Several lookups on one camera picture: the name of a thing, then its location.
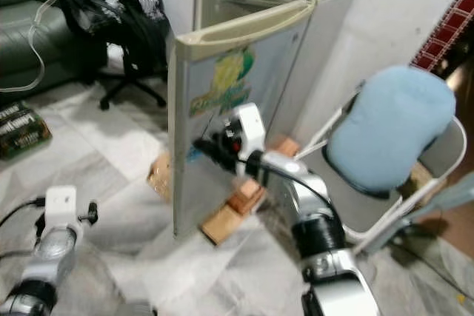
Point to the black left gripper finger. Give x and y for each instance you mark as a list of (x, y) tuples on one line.
[(91, 213)]

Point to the white folding chair grey seat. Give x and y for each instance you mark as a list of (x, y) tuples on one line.
[(437, 160)]

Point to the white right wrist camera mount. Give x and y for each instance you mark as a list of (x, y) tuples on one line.
[(250, 123)]

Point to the black garment pile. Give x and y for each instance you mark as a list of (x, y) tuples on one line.
[(104, 20)]

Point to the thin white tube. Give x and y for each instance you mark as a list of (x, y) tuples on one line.
[(35, 31)]

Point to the light blue cushion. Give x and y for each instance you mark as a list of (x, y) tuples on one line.
[(389, 127)]

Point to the fridge door with cream trim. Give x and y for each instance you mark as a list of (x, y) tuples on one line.
[(207, 175)]

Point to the dark green printed carton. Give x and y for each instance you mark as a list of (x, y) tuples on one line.
[(22, 131)]

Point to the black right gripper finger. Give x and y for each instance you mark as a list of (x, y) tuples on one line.
[(219, 163), (209, 147)]

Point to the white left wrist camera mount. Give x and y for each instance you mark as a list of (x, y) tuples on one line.
[(61, 203)]

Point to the black office chair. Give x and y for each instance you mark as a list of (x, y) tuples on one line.
[(132, 72)]

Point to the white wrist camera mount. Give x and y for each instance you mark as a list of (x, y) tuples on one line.
[(250, 123), (61, 203)]

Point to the dark green sofa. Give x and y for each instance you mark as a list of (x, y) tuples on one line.
[(22, 42)]

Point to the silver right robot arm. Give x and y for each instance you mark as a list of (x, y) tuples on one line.
[(300, 190)]

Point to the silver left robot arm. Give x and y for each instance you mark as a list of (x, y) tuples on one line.
[(48, 257)]

